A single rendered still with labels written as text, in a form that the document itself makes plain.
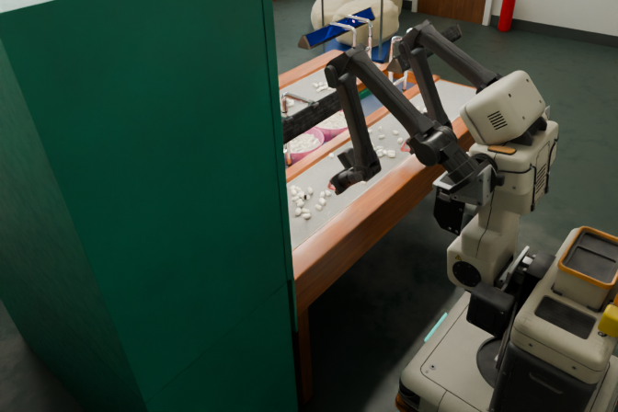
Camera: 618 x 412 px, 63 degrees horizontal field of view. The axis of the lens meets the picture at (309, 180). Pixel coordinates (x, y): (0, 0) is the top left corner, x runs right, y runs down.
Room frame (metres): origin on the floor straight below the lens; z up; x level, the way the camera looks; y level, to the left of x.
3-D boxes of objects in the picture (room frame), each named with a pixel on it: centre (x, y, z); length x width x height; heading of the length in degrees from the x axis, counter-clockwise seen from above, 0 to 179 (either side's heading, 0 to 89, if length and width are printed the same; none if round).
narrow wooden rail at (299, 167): (2.12, -0.18, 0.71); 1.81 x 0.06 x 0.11; 138
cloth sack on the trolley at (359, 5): (5.03, -0.65, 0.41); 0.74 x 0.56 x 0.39; 139
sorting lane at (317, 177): (2.00, -0.31, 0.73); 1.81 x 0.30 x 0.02; 138
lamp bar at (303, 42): (2.81, -0.21, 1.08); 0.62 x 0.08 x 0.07; 138
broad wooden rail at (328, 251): (1.86, -0.47, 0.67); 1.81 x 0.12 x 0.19; 138
